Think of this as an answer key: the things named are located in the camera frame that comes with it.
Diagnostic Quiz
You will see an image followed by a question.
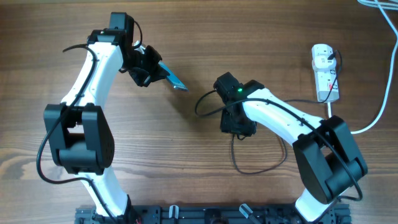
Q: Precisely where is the white power strip cord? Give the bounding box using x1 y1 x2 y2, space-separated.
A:
326 0 398 135

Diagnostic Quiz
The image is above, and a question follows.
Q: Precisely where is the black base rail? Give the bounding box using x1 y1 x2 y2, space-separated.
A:
74 204 353 224

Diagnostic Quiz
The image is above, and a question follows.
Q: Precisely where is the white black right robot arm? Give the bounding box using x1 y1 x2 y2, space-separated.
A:
213 72 368 223

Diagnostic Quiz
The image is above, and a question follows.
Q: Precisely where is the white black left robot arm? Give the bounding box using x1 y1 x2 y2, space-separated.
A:
36 12 172 223

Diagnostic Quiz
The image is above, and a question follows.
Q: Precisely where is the white USB charger plug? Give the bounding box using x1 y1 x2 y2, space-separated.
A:
312 55 336 71

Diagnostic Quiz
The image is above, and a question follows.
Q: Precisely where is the blue Galaxy smartphone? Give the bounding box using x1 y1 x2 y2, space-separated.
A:
159 61 188 91

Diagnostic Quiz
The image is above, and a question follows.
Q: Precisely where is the white power strip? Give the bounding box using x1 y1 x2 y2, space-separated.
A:
312 44 340 103

